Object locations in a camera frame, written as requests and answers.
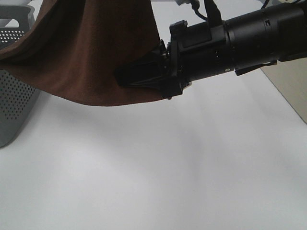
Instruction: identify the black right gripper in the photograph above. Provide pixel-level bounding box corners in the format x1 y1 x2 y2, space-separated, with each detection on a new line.
115 20 235 98

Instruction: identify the brown towel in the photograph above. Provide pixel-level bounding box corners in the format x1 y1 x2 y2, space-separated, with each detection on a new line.
0 0 162 106

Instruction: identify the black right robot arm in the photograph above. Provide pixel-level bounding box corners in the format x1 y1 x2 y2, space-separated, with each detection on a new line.
115 0 307 98

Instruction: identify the beige plastic bin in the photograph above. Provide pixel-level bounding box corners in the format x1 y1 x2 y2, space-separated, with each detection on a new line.
261 58 307 122

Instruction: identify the grey perforated laundry basket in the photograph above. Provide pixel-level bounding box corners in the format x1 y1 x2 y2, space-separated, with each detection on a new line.
0 4 40 147

